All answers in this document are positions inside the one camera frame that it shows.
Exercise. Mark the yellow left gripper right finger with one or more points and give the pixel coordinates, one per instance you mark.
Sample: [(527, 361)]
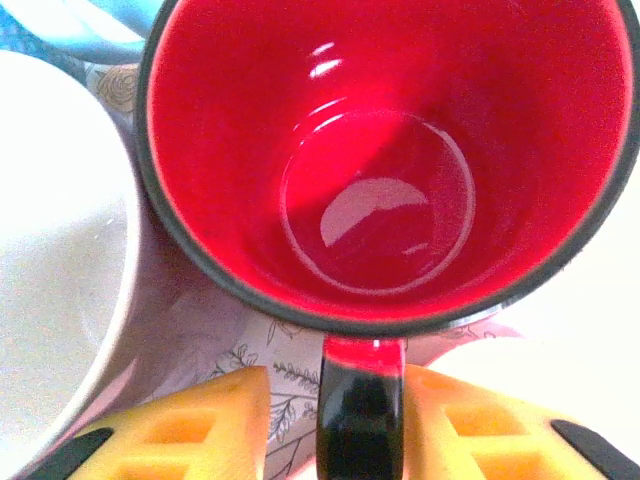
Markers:
[(450, 415)]

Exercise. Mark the grey mug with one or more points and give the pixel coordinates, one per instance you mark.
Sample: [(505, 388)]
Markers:
[(50, 225)]

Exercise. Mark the teal blue mug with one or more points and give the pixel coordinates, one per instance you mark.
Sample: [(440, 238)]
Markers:
[(30, 25)]

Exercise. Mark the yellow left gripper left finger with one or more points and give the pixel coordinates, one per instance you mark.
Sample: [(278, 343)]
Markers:
[(225, 415)]

